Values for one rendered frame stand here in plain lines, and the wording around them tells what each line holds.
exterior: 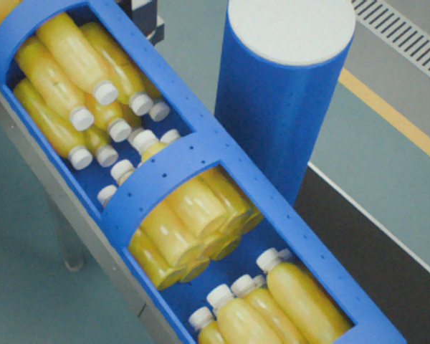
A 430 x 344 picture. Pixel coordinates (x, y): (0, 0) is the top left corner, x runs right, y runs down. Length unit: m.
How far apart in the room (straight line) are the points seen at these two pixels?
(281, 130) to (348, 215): 0.70
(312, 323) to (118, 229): 0.35
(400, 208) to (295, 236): 1.50
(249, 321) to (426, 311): 1.24
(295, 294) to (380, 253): 1.20
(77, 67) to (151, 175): 0.28
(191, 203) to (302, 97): 0.56
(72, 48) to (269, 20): 0.47
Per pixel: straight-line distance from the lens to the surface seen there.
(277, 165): 1.95
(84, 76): 1.37
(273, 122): 1.78
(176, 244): 1.25
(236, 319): 1.21
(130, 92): 1.41
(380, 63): 2.99
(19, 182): 2.63
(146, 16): 1.94
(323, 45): 1.64
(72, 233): 2.23
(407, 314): 2.37
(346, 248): 2.39
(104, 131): 1.48
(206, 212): 1.22
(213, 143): 1.25
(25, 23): 1.41
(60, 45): 1.41
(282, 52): 1.61
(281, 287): 1.24
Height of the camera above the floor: 2.29
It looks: 61 degrees down
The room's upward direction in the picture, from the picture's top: 8 degrees clockwise
